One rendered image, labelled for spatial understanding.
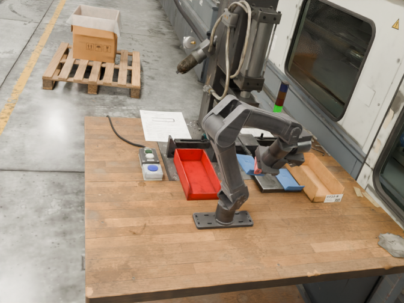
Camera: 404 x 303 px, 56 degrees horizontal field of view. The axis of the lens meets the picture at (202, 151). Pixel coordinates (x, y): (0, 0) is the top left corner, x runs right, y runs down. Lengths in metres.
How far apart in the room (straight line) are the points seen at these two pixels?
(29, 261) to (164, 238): 1.30
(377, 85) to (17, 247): 2.06
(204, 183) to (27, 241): 1.34
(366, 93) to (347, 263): 0.87
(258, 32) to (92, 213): 0.83
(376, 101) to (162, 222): 1.10
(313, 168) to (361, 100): 0.43
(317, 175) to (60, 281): 1.43
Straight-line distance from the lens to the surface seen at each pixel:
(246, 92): 1.51
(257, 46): 1.43
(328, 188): 1.63
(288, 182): 1.55
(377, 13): 1.96
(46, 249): 2.42
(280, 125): 1.14
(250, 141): 1.62
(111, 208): 1.28
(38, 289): 2.24
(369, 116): 1.88
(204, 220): 1.26
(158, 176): 1.41
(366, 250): 1.42
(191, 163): 1.53
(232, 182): 1.16
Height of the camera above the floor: 1.73
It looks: 30 degrees down
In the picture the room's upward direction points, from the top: 11 degrees clockwise
